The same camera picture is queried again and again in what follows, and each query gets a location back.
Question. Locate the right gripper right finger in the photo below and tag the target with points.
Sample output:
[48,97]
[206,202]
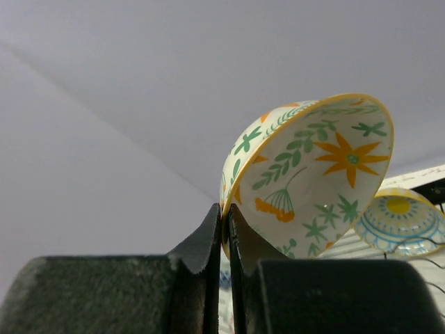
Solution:
[274,294]

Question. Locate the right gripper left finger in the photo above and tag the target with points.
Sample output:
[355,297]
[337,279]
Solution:
[172,293]

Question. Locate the floral orange green bowl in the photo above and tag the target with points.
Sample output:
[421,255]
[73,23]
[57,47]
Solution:
[302,173]

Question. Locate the yellow sun pattern bowl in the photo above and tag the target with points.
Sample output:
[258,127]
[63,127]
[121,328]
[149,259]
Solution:
[401,222]

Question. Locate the black wire dish rack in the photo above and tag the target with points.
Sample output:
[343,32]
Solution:
[430,266]

